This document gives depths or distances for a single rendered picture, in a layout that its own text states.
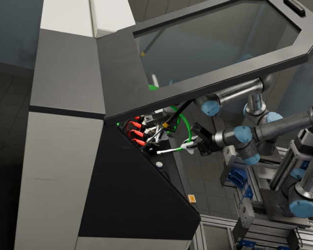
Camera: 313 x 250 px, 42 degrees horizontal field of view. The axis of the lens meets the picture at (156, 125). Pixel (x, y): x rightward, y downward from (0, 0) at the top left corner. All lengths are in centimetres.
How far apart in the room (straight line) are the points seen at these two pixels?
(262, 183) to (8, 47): 309
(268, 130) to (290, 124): 10
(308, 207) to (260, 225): 34
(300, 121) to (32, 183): 119
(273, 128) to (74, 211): 97
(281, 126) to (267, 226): 58
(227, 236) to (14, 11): 294
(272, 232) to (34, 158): 128
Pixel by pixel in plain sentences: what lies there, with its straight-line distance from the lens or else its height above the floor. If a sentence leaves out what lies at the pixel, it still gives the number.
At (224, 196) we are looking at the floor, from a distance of 381.
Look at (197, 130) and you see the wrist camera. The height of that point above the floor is 137.
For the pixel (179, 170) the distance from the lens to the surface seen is 231.
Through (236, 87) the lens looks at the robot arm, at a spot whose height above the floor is 152.
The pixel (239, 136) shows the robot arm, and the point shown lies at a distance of 180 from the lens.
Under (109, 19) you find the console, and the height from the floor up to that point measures 155.
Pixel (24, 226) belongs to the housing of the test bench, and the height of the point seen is 85.
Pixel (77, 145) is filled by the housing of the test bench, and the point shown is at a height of 134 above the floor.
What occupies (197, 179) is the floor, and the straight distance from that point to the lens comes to 386.
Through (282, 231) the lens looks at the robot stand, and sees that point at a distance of 231.
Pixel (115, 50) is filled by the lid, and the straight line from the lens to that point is 200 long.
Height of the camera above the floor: 235
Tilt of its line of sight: 33 degrees down
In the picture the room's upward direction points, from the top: 18 degrees clockwise
